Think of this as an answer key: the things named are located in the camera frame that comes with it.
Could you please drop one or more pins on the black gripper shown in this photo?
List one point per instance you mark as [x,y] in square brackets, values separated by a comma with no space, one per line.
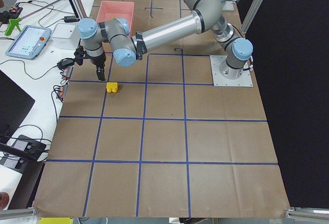
[97,61]

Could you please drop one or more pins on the yellow toy block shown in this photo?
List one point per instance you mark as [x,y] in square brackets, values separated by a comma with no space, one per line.
[112,87]

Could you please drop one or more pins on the white box device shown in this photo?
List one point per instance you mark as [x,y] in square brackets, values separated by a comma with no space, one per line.
[65,36]

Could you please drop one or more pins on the pink plastic box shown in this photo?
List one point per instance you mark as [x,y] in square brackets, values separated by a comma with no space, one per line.
[115,9]

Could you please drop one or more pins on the teach pendant tablet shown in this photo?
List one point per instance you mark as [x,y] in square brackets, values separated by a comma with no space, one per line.
[29,43]

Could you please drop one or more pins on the black monitor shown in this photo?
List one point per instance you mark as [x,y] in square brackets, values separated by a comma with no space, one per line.
[15,106]

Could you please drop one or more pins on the green plastic clamp tool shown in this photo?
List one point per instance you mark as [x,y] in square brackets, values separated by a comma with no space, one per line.
[13,23]

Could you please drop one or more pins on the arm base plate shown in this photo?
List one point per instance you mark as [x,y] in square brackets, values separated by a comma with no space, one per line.
[225,76]

